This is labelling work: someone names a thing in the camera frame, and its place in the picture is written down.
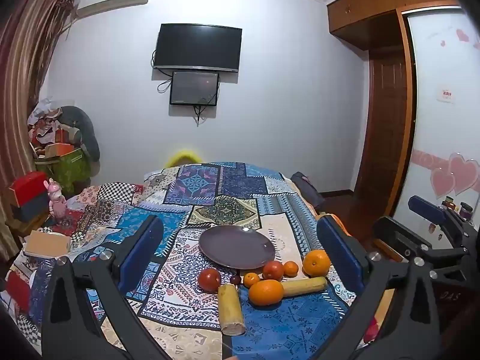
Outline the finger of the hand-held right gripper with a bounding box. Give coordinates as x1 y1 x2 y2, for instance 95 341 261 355
373 215 480 308
408 195 470 249

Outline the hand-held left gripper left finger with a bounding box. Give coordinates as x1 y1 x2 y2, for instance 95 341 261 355
41 214 171 360

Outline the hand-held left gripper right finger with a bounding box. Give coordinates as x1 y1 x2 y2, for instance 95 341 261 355
316 215 441 360

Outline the large orange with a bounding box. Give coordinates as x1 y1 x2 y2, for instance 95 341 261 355
248 279 284 307
302 249 332 277

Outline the yellow sugarcane piece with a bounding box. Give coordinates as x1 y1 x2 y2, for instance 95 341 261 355
281 276 328 298
218 283 247 337

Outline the red tomato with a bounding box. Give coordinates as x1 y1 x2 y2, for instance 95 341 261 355
197 267 222 293
262 260 284 281

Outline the dark purple round plate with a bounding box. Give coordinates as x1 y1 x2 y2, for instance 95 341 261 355
198 226 276 269

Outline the pink heart sticker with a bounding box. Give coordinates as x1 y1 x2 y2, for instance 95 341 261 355
430 152 480 198

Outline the dark folded cushion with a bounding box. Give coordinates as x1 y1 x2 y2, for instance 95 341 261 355
290 171 324 208

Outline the white wardrobe sliding door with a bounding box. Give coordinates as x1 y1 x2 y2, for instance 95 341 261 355
390 7 480 231

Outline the brown wooden door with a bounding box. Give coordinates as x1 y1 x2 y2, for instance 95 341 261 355
353 49 414 197

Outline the flat cardboard box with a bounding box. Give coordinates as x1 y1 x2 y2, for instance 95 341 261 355
23 230 73 260

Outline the pink rabbit figurine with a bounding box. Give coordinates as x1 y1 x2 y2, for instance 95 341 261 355
47 179 69 226

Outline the yellow plush object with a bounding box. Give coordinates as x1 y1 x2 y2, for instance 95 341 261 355
164 150 204 168

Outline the patchwork patterned blanket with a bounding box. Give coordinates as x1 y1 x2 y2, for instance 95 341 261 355
7 162 357 360

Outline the red box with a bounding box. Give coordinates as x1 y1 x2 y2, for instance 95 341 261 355
9 171 50 208

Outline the grey plush toy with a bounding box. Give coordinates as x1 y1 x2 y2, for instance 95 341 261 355
60 106 101 163

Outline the pile of clutter and toys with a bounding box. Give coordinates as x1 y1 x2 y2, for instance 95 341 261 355
28 98 81 152

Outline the wooden overhead cabinet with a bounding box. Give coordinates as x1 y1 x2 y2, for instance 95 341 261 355
326 0 464 50

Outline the striped brown curtain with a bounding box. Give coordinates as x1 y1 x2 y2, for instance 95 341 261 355
0 0 77 256

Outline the small black wall monitor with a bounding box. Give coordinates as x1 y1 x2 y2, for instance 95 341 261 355
169 70 220 106

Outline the black wall television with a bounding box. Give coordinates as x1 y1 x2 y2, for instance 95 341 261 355
153 23 243 73

